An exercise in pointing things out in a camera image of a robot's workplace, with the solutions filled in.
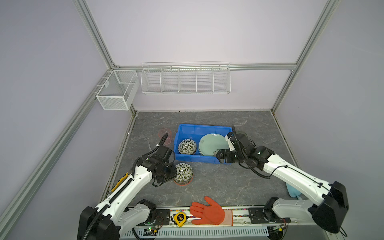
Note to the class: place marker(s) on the white wire wall rack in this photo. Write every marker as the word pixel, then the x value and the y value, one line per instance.
pixel 167 78

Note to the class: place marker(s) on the aluminium frame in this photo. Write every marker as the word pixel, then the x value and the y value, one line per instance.
pixel 19 204

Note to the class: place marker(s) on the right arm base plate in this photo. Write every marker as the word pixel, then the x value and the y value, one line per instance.
pixel 259 215

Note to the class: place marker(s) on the blue plastic bin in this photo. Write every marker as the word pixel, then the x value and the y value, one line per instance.
pixel 195 133

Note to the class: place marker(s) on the white vented rail cover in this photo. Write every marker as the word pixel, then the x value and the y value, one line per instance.
pixel 203 233

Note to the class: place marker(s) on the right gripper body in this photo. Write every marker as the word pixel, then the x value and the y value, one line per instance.
pixel 235 157

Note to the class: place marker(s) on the white mesh basket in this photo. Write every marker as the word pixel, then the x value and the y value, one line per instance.
pixel 118 90

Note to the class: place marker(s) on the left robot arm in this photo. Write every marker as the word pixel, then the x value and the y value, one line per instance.
pixel 111 219

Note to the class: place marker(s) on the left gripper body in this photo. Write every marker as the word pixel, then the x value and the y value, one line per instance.
pixel 167 173

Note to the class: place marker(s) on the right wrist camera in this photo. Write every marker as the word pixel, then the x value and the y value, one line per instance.
pixel 232 141

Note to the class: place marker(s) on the red rubber glove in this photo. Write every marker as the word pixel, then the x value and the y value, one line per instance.
pixel 211 214

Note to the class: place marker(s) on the yellow tape measure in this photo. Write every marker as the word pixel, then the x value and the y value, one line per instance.
pixel 179 219

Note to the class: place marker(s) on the yellow handled pliers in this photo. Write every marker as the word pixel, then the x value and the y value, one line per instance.
pixel 120 182

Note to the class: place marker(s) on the light blue spatula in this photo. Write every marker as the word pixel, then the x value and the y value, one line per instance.
pixel 294 193

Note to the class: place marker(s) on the pink transparent cup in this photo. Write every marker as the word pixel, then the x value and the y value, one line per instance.
pixel 165 136

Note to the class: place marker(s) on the mint green flower plate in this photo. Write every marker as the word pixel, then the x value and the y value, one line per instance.
pixel 210 144

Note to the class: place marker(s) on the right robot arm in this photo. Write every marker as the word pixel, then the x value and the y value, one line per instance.
pixel 326 204

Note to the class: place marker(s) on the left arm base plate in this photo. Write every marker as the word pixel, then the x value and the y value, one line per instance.
pixel 161 217

